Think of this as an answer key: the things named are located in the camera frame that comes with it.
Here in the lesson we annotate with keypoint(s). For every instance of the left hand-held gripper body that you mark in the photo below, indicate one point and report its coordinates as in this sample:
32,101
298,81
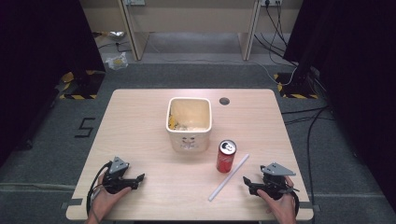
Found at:
115,180

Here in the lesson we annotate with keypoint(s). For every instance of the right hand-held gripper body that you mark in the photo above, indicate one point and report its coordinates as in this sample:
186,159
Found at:
275,183

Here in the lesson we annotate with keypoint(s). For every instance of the white straw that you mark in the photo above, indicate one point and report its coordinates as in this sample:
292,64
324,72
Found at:
229,177

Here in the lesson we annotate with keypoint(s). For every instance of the red soda can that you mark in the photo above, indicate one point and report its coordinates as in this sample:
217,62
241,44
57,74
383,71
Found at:
225,158

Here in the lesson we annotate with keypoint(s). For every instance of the white square bin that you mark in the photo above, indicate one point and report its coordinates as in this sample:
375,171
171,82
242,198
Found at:
190,143

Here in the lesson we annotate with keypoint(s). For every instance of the person's left hand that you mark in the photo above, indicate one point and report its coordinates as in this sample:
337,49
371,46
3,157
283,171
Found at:
106,202

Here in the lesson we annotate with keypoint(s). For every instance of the person's right hand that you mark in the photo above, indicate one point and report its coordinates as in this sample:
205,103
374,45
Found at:
280,208

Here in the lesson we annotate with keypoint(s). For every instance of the grey tape strip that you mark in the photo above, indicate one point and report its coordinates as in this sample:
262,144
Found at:
309,206
72,202

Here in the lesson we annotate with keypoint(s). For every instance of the yellow wrapper scraps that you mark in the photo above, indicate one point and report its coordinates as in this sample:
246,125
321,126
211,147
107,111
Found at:
173,123

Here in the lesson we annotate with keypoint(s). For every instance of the dark round table grommet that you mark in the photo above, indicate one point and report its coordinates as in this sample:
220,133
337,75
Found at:
224,101

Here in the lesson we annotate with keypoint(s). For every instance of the striped-tape stand base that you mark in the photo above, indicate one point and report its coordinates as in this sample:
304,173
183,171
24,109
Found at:
295,88
81,88

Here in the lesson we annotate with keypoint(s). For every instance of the clear plastic wrapper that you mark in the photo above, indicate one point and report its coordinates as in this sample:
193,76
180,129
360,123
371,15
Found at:
117,62

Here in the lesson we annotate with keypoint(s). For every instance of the black curtain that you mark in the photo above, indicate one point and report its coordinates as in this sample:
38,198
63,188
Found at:
355,77
40,62

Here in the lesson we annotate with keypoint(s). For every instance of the crumpled silver foil bag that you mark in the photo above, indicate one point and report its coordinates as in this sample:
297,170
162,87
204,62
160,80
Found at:
115,34

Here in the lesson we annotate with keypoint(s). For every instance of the wall power outlet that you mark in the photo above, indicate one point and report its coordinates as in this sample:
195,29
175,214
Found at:
271,2

